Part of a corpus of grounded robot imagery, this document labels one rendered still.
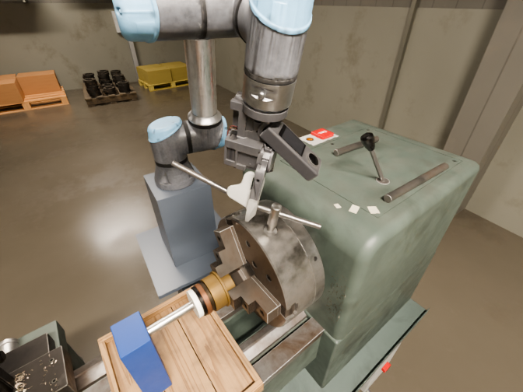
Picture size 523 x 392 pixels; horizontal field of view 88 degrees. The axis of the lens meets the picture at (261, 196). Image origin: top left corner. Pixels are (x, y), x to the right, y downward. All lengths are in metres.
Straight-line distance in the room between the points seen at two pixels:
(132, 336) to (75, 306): 1.66
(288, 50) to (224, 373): 0.74
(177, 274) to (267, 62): 0.98
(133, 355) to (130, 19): 0.57
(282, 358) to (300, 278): 0.30
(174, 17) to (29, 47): 7.39
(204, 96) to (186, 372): 0.78
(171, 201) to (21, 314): 1.66
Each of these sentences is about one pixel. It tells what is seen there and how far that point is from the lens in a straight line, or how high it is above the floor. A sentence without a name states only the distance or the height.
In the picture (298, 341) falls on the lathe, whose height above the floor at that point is 0.86.
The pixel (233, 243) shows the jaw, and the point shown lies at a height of 1.17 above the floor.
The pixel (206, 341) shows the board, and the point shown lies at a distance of 0.88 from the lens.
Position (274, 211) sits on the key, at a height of 1.31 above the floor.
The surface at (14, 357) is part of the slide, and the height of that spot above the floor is 0.97.
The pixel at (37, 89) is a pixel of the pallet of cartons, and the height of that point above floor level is 0.23.
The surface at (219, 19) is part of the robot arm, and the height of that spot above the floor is 1.64.
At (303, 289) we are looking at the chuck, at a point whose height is 1.13.
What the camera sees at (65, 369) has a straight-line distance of 0.81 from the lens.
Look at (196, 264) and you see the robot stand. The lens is 1.22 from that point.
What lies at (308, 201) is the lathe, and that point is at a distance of 0.70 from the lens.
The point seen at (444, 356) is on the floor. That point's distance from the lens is 2.09.
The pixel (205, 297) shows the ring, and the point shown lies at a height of 1.11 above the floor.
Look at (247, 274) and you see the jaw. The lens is 0.78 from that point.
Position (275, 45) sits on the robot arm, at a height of 1.62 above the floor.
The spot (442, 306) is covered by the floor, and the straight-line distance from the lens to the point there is 2.30.
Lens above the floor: 1.66
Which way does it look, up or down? 36 degrees down
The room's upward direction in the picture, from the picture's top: straight up
